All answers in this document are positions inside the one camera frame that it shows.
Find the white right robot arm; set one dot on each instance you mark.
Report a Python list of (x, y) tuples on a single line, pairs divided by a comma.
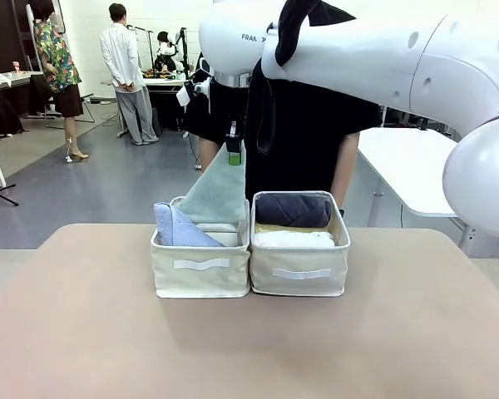
[(357, 50)]

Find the figure in floral shirt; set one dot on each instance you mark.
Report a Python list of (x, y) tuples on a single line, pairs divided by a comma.
[(60, 66)]

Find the white side table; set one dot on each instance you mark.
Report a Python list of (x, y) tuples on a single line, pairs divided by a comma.
[(403, 166)]

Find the cream fabric storage box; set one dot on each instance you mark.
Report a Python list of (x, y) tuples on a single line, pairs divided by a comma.
[(199, 270), (299, 270)]

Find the person's right forearm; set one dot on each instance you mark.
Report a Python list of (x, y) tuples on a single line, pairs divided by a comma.
[(210, 154)]

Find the background robot with black parts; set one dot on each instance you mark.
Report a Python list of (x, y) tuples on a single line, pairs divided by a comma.
[(168, 52)]

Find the dark grey towel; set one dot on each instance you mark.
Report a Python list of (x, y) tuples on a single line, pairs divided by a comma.
[(293, 212)]

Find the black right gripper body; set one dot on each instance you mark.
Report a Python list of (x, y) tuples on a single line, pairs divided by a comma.
[(233, 104)]

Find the person's black shirt torso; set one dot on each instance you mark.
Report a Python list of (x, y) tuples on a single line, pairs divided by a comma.
[(307, 145)]

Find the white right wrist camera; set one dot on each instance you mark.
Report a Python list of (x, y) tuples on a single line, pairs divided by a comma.
[(189, 95)]

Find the mint cone-folded towel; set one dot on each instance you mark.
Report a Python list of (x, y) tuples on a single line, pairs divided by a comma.
[(220, 191)]

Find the white background desk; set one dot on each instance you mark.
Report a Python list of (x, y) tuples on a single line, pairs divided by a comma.
[(166, 83)]

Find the white towel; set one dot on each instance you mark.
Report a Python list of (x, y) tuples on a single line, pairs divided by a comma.
[(293, 239)]

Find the yellow rolled towel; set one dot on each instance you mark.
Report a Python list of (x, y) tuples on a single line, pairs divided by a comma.
[(274, 228)]

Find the man in white shirt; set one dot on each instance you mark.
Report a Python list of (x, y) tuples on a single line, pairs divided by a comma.
[(122, 62)]

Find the person's left forearm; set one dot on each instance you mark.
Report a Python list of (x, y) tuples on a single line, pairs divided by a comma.
[(343, 166)]

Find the blue cone-folded towel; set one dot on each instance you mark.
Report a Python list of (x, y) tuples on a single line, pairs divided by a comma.
[(179, 228)]

